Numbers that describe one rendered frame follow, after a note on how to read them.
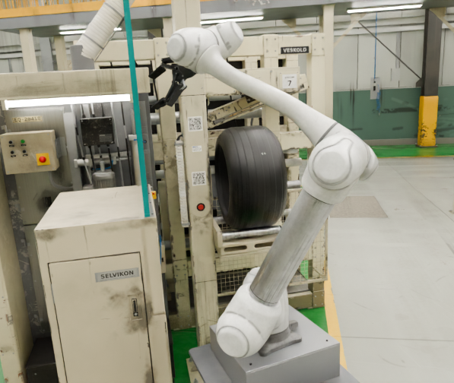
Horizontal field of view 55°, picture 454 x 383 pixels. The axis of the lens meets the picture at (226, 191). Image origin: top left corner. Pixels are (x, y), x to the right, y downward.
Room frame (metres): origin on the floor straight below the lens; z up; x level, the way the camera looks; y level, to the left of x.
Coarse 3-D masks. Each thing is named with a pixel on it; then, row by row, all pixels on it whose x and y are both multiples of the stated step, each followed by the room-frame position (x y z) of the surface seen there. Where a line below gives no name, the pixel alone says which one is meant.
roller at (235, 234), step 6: (252, 228) 2.26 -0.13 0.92; (258, 228) 2.26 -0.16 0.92; (264, 228) 2.26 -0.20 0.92; (270, 228) 2.26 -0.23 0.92; (276, 228) 2.27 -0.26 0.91; (222, 234) 2.21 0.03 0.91; (228, 234) 2.21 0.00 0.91; (234, 234) 2.22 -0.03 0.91; (240, 234) 2.22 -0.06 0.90; (246, 234) 2.23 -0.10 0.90; (252, 234) 2.24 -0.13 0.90; (258, 234) 2.24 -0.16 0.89; (264, 234) 2.25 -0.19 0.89
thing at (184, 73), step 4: (176, 64) 1.61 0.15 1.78; (180, 68) 1.55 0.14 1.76; (184, 68) 1.54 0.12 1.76; (188, 68) 1.54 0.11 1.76; (172, 72) 1.61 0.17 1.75; (180, 72) 1.58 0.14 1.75; (184, 72) 1.55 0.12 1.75; (188, 72) 1.55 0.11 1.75; (192, 72) 1.55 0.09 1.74; (180, 76) 1.57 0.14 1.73; (184, 76) 1.56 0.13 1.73; (188, 76) 1.56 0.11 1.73; (192, 76) 1.57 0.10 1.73; (176, 80) 1.58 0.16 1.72; (180, 80) 1.56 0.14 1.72; (184, 80) 1.57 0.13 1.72
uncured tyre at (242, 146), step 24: (216, 144) 2.49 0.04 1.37; (240, 144) 2.20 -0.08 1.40; (264, 144) 2.21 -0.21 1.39; (216, 168) 2.57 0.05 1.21; (240, 168) 2.13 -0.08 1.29; (264, 168) 2.14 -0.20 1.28; (240, 192) 2.11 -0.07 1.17; (264, 192) 2.12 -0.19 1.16; (240, 216) 2.14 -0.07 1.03; (264, 216) 2.17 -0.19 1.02
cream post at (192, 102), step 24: (192, 0) 2.27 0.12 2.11; (192, 24) 2.27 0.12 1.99; (192, 96) 2.26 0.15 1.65; (192, 144) 2.26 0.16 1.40; (192, 168) 2.26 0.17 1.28; (192, 192) 2.25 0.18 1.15; (192, 216) 2.25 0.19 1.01; (192, 240) 2.25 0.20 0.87; (192, 264) 2.28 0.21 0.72; (216, 288) 2.27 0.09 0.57; (216, 312) 2.27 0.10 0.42
